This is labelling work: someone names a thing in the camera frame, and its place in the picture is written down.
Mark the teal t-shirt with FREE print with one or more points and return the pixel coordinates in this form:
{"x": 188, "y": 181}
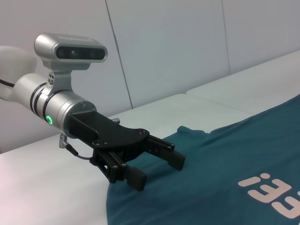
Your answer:
{"x": 211, "y": 175}

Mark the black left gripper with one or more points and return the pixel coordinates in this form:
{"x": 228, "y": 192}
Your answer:
{"x": 100, "y": 131}

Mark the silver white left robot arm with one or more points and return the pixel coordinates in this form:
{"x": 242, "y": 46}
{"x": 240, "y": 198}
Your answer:
{"x": 58, "y": 105}

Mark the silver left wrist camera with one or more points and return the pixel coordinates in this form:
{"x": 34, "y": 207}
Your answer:
{"x": 70, "y": 51}

